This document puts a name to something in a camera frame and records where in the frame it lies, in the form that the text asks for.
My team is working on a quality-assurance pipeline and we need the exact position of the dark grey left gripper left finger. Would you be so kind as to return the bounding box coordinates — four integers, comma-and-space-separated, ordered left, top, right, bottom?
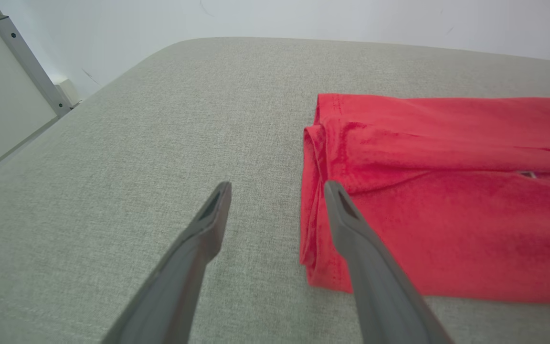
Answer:
101, 182, 232, 344

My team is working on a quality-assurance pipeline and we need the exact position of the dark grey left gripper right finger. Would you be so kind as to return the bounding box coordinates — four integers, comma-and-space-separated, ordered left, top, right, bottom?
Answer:
323, 180, 453, 344

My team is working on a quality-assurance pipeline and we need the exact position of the red basketball jersey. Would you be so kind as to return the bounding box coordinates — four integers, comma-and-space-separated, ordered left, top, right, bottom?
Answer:
299, 93, 550, 305

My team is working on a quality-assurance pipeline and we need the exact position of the grey fabric sofa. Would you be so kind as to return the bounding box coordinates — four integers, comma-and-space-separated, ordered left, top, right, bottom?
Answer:
0, 37, 550, 344

